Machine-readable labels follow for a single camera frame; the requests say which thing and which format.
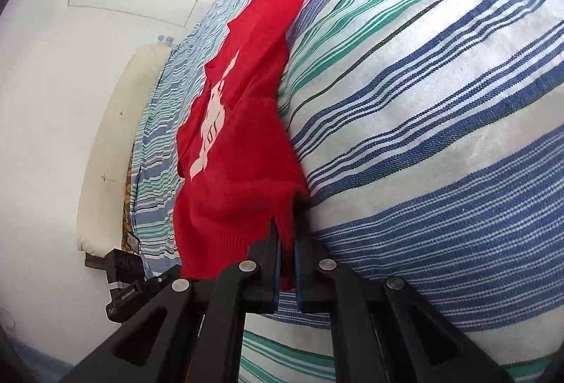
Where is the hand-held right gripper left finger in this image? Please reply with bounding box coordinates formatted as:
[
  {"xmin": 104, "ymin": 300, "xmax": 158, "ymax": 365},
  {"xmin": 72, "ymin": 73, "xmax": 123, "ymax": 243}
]
[{"xmin": 57, "ymin": 221, "xmax": 281, "ymax": 383}]

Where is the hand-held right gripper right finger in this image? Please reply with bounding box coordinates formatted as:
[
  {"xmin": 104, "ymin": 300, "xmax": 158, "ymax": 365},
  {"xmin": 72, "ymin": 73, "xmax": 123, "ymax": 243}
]
[{"xmin": 295, "ymin": 233, "xmax": 517, "ymax": 383}]

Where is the red sweater with white print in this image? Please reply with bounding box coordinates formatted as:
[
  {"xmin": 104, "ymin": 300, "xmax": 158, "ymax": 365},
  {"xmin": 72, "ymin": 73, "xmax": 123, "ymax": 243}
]
[{"xmin": 173, "ymin": 0, "xmax": 330, "ymax": 291}]

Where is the orange patterned sheet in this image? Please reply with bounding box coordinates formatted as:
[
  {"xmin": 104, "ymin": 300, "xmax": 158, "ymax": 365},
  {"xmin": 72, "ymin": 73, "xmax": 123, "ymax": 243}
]
[{"xmin": 121, "ymin": 144, "xmax": 142, "ymax": 252}]

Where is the cream mattress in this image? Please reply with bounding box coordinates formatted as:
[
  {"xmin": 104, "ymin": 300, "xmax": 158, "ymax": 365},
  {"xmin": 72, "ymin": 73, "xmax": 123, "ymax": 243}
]
[{"xmin": 76, "ymin": 43, "xmax": 173, "ymax": 257}]

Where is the blue green striped bedspread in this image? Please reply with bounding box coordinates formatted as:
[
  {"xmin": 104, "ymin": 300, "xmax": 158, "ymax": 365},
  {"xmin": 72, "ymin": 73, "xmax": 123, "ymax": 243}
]
[{"xmin": 131, "ymin": 0, "xmax": 564, "ymax": 383}]

